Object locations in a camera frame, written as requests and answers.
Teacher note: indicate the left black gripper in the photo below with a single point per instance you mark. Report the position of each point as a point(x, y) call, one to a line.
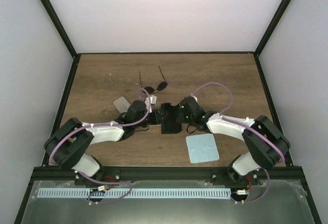
point(158, 117)

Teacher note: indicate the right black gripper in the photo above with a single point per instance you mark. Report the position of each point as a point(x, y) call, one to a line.
point(181, 111)

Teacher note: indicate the black geometric glasses case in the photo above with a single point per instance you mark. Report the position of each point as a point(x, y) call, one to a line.
point(169, 122)

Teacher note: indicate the grey glasses case green lining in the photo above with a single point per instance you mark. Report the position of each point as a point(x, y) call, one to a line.
point(121, 104)

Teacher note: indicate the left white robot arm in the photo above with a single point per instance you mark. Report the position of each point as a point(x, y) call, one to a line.
point(67, 146)

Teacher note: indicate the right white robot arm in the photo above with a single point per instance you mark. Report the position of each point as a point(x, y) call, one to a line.
point(266, 143)

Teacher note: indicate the lower light blue cloth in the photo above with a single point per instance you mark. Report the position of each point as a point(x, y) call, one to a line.
point(202, 148)

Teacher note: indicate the grey metal front plate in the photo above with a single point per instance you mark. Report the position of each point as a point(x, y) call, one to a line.
point(280, 201)

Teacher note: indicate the white slotted cable duct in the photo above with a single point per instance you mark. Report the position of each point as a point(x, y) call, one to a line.
point(142, 193)

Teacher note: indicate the black aluminium frame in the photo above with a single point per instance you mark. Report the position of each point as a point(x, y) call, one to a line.
point(46, 172)

